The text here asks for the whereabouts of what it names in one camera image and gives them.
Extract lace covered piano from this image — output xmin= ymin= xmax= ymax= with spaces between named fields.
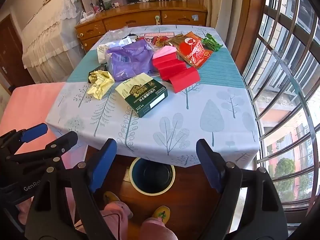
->
xmin=21 ymin=0 xmax=87 ymax=83

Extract strawberry print carton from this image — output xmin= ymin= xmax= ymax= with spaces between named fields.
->
xmin=137 ymin=32 xmax=175 ymax=49

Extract person's left forearm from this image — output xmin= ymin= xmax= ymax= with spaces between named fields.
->
xmin=15 ymin=197 xmax=34 ymax=225

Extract wooden dresser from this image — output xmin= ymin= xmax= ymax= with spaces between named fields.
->
xmin=75 ymin=0 xmax=208 ymax=53

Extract black packet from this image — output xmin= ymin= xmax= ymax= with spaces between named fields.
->
xmin=89 ymin=64 xmax=108 ymax=77

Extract thin black cable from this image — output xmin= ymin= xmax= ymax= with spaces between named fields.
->
xmin=75 ymin=212 xmax=125 ymax=230

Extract purple plastic bag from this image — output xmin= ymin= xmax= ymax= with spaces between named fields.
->
xmin=106 ymin=39 xmax=156 ymax=82

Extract white power strip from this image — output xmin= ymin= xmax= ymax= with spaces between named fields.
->
xmin=79 ymin=11 xmax=97 ymax=22

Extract green crumpled wrapper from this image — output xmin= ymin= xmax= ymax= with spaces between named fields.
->
xmin=201 ymin=33 xmax=224 ymax=52

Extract brown wooden door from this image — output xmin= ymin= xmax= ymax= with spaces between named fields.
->
xmin=0 ymin=14 xmax=34 ymax=95

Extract beige curtain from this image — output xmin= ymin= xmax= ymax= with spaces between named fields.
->
xmin=203 ymin=0 xmax=227 ymax=29

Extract pink pants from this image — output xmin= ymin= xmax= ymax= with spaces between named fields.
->
xmin=75 ymin=200 xmax=179 ymax=240

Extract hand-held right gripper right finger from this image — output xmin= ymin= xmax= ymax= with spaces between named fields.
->
xmin=196 ymin=139 xmax=289 ymax=240

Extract yellow embroidered slipper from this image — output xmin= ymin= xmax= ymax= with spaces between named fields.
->
xmin=103 ymin=191 xmax=121 ymax=204
xmin=151 ymin=205 xmax=172 ymax=223

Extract window with metal grille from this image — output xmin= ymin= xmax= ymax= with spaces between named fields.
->
xmin=241 ymin=0 xmax=320 ymax=230

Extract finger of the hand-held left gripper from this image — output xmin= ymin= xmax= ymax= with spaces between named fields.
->
xmin=6 ymin=131 xmax=78 ymax=167
xmin=0 ymin=123 xmax=48 ymax=155

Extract red snack packet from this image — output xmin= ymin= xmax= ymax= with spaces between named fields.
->
xmin=176 ymin=35 xmax=214 ymax=70

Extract clear plastic bag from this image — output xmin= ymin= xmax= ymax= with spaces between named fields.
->
xmin=107 ymin=29 xmax=133 ymax=40

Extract brown foil packet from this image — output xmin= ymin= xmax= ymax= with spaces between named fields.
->
xmin=164 ymin=31 xmax=203 ymax=48

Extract yellow crumpled wrapper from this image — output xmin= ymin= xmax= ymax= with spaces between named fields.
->
xmin=87 ymin=70 xmax=115 ymax=100

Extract white paper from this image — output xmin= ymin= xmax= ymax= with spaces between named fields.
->
xmin=97 ymin=44 xmax=112 ymax=64

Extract red pink folded paper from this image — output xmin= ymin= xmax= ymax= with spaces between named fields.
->
xmin=152 ymin=45 xmax=201 ymax=93

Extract green chocolate box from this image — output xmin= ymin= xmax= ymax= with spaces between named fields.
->
xmin=115 ymin=72 xmax=168 ymax=118

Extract blue bin with cream rim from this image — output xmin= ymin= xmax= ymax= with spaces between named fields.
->
xmin=129 ymin=157 xmax=176 ymax=195

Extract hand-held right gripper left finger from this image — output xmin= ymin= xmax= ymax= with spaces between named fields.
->
xmin=25 ymin=138 xmax=118 ymax=240

